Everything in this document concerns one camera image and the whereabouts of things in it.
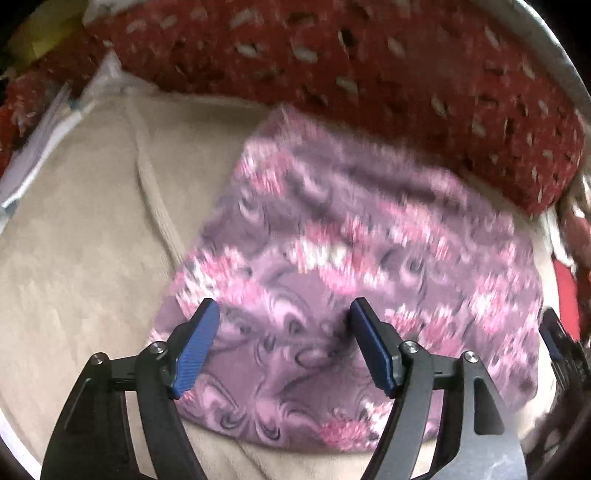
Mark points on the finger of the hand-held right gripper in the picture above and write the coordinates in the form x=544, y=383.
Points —
x=551, y=337

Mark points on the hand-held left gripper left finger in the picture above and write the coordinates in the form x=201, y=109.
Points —
x=196, y=350

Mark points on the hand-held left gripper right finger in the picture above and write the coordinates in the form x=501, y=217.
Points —
x=371, y=350

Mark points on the purple floral shirt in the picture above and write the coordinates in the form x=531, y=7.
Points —
x=323, y=258

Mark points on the red cushion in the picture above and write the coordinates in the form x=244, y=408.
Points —
x=567, y=295

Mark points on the clear plastic bag of things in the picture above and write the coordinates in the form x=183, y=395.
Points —
x=577, y=226

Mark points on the beige fleece blanket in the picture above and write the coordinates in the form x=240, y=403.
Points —
x=83, y=240

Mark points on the red patterned bolster pillow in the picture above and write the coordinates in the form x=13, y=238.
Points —
x=369, y=69

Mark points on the red floral cloth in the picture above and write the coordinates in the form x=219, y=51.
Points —
x=23, y=101

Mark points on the yellow bag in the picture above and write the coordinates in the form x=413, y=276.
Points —
x=41, y=41

